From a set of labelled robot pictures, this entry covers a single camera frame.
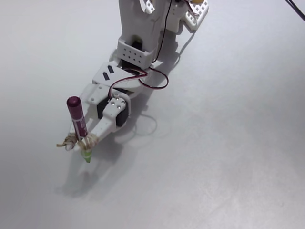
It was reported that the white moving gripper finger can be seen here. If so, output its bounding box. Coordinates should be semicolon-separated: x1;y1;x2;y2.
89;95;127;144

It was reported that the white fixed gripper finger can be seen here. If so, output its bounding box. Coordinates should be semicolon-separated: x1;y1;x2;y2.
83;104;99;135

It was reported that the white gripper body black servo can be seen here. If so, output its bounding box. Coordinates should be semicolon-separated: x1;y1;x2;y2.
80;83;133;133

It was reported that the purple and green double marker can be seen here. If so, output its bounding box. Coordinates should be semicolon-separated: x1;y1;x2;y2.
66;96;93;164

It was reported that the tan rubber band binding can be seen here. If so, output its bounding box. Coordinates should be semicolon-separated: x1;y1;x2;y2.
56;133;100;153

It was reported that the thin black wire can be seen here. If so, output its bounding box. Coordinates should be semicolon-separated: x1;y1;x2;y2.
152;0;174;64

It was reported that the black cable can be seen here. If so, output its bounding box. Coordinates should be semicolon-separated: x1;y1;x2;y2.
284;0;305;21

